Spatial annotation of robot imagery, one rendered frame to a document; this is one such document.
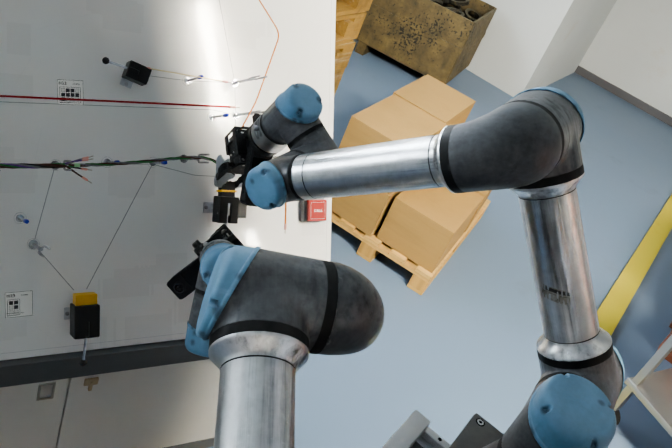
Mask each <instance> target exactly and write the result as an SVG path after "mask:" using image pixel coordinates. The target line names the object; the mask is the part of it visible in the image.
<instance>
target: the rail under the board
mask: <svg viewBox="0 0 672 448"><path fill-rule="evenodd" d="M82 356H83V351H79V352H71V353H62V354H54V355H45V356H37V357H28V358H20V359H11V360H3V361H0V388H1V387H8V386H16V385H23V384H31V383H38V382H45V381H53V380H60V379H67V378H75V377H82V376H89V375H97V374H104V373H111V372H119V371H126V370H133V369H141V368H148V367H155V366H163V365H170V364H177V363H185V362H192V361H199V360H207V359H209V357H203V356H199V355H195V354H193V353H191V352H189V351H188V350H187V349H186V346H185V339H181V340H173V341H164V342H156V343H147V344H139V345H130V346H122V347H113V348H105V349H96V350H88V351H86V353H85V359H86V360H87V364H86V365H85V366H81V365H80V364H79V362H80V360H81V359H82Z"/></svg>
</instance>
